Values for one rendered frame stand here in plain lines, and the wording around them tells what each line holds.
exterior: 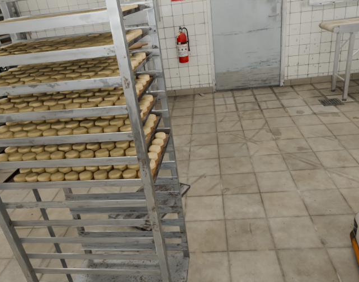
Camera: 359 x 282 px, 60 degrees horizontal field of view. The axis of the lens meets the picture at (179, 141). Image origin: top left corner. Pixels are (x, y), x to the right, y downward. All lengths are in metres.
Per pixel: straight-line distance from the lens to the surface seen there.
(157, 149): 1.27
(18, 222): 1.43
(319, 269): 2.10
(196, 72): 4.92
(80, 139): 1.07
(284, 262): 2.10
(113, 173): 1.16
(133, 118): 0.94
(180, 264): 1.89
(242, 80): 5.03
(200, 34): 4.82
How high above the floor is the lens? 1.55
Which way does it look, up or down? 26 degrees down
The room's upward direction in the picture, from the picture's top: 7 degrees counter-clockwise
